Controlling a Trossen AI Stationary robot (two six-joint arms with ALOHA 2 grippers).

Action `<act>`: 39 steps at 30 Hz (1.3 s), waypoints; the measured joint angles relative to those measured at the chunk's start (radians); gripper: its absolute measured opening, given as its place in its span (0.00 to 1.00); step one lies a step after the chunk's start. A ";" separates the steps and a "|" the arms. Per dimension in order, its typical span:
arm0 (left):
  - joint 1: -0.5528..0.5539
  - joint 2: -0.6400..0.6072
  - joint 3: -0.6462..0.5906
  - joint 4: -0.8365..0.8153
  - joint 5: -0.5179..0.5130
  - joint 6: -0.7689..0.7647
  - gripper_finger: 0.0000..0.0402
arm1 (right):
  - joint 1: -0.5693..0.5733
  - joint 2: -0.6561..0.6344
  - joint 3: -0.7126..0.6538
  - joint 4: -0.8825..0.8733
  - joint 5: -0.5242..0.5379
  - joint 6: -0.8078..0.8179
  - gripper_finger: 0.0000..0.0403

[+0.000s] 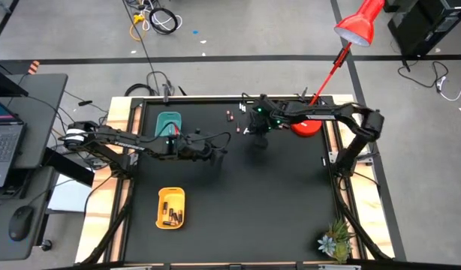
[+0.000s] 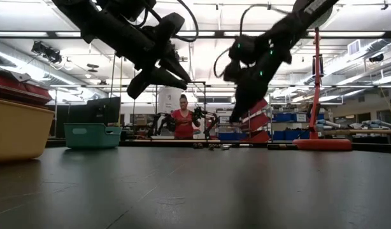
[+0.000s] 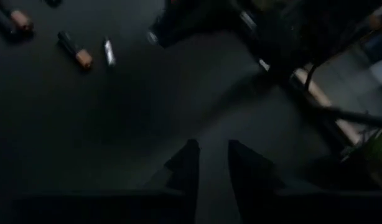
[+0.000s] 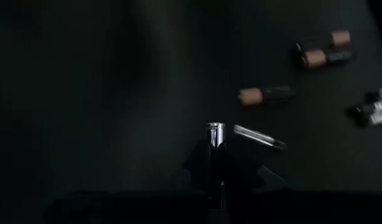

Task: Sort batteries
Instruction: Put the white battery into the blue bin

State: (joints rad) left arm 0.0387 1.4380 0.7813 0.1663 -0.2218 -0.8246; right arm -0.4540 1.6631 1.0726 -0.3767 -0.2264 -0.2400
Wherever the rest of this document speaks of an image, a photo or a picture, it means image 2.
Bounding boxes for red tilted shelf rack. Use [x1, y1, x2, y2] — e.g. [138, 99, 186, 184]
[241, 98, 271, 143]

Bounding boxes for teal plastic bin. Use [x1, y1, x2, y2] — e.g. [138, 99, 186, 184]
[64, 123, 123, 149]

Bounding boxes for white banner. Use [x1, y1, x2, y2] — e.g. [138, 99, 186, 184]
[157, 87, 183, 114]

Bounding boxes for background black monitor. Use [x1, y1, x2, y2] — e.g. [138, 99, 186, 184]
[86, 97, 122, 127]

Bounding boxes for red desk lamp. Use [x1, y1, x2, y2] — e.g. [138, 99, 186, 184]
[292, 0, 353, 151]

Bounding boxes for ceiling camera rig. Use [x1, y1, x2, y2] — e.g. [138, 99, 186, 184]
[31, 40, 63, 64]

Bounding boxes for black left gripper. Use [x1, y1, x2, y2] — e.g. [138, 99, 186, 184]
[127, 31, 192, 100]

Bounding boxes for blue storage bins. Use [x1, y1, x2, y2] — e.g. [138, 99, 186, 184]
[218, 113, 325, 141]

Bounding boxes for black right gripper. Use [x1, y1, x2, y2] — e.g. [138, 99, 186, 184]
[223, 60, 279, 123]

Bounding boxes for yellow plastic bin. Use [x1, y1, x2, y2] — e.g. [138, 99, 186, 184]
[0, 98, 55, 163]

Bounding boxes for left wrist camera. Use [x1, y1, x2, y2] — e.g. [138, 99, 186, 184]
[155, 12, 186, 45]

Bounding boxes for background work table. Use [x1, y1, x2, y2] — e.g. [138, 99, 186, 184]
[322, 128, 391, 144]

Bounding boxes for person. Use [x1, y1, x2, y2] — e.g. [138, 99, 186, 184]
[171, 94, 199, 140]

